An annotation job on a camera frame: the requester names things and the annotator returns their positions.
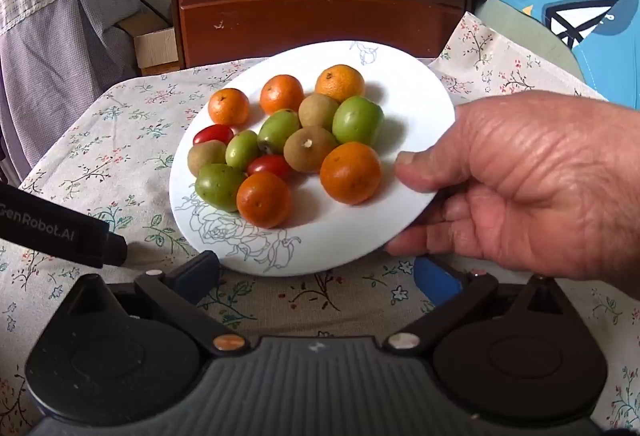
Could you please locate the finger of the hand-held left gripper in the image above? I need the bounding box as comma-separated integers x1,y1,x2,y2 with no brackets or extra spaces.
100,230,129,267

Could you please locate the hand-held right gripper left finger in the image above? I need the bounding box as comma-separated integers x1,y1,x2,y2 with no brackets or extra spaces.
52,250,249,358

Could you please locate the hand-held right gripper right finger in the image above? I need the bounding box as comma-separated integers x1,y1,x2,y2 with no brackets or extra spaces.
383,257,587,353

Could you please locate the brown longan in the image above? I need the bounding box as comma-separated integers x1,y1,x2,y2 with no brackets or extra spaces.
298,93,341,131
187,140,228,177
283,126,340,174

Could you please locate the white plate with flower drawing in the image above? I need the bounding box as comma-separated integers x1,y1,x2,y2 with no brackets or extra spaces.
169,40,457,277

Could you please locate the red cherry tomato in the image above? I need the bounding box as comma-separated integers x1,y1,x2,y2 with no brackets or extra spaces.
193,124,235,147
246,154,293,181

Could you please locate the small green jujube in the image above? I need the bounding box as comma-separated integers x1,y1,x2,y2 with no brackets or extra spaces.
225,130,261,171

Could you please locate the green jujube with reddish patch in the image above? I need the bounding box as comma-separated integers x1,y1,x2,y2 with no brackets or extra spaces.
257,109,302,155

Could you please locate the small orange tangerine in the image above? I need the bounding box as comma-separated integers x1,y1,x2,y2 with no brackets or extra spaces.
208,88,250,127

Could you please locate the large green jujube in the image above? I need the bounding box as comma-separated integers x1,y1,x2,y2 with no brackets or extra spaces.
332,96,385,147

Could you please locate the large pale orange tangerine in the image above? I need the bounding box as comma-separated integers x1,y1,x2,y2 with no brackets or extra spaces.
315,64,366,104

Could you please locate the person's right hand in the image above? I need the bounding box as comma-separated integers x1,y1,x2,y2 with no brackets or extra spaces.
385,90,640,285

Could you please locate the floral tablecloth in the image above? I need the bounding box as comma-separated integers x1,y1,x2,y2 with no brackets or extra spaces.
0,12,640,433

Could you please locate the lilac grey cloth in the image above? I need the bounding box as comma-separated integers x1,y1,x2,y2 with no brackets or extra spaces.
0,0,147,173

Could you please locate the small brown cardboard box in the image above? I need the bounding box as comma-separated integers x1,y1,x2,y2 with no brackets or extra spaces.
117,10,181,76

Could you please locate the pale green sofa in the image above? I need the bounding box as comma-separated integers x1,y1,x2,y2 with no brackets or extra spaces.
470,0,587,82

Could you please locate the brown wooden cabinet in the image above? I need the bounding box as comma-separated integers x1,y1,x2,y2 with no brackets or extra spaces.
152,0,490,70

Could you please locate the blue sailboat print cushion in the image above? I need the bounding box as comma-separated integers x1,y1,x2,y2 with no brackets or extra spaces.
431,0,640,110

